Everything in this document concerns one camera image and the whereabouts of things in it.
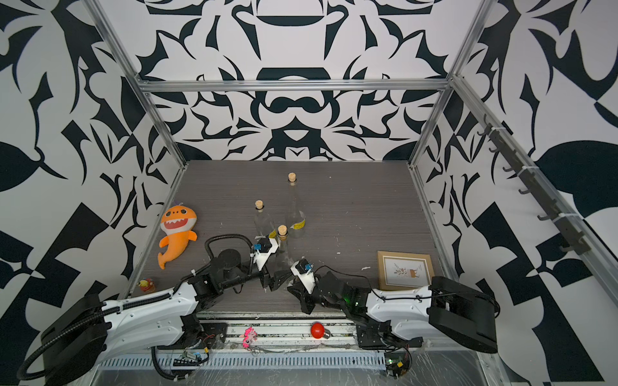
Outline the glass bottle with cork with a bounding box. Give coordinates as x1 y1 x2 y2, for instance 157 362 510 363
254 200 277 238
275 225 294 271

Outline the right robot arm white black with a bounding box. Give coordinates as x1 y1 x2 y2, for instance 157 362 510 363
287 271 500 354

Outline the far tall glass bottle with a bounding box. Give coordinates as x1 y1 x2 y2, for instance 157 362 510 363
286 172 307 238

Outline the green circuit board left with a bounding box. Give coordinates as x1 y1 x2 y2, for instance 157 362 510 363
173 352 209 367

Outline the black corrugated cable conduit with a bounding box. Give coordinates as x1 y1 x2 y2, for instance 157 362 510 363
16 233 254 382

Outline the red ball knob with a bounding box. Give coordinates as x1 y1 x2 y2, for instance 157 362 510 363
310 322 327 339

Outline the wooden framed picture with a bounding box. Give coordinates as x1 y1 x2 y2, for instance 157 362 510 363
378 251 435 290

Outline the pink clip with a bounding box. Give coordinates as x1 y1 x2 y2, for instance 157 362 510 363
242 326 258 351

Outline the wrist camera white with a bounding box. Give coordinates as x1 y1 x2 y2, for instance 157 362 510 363
291 258 316 294
253 237 278 271

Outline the small red yellow toy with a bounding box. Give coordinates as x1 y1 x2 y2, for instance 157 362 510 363
138 278 156 294

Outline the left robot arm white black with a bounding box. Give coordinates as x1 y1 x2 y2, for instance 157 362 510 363
37 249 297 385

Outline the orange shark plush toy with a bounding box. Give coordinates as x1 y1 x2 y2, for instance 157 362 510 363
157 205 198 270

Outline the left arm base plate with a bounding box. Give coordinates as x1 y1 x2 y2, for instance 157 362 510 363
196 322 229 350

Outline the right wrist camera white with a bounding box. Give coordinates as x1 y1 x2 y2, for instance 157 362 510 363
291 258 316 294

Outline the circuit board right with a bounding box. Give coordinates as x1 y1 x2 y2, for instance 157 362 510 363
386 356 411 379

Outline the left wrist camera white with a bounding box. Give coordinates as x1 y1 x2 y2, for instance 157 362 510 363
253 237 278 271

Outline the white slotted cable duct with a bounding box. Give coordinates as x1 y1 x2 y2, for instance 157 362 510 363
99 352 387 371

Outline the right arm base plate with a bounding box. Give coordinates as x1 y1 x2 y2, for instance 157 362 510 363
356 321 424 350

